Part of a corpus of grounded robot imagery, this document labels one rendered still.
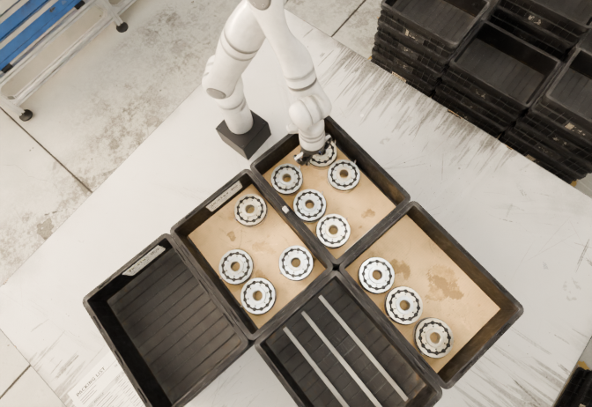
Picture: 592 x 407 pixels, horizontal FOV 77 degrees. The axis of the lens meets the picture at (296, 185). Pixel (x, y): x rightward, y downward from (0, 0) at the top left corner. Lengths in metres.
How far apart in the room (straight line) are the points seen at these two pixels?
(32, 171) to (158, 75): 0.94
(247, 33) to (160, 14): 2.07
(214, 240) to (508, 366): 0.98
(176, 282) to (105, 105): 1.65
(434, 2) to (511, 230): 1.18
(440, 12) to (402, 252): 1.28
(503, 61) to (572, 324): 1.24
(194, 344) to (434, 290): 0.72
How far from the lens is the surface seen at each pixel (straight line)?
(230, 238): 1.20
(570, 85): 2.07
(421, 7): 2.10
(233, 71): 0.98
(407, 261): 1.19
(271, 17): 0.75
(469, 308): 1.23
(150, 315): 1.26
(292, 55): 0.80
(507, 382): 1.41
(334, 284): 1.16
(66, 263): 1.57
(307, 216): 1.15
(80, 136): 2.64
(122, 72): 2.74
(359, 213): 1.19
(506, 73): 2.13
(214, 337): 1.20
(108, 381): 1.46
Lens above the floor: 1.98
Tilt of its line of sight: 72 degrees down
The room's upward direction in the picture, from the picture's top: 11 degrees counter-clockwise
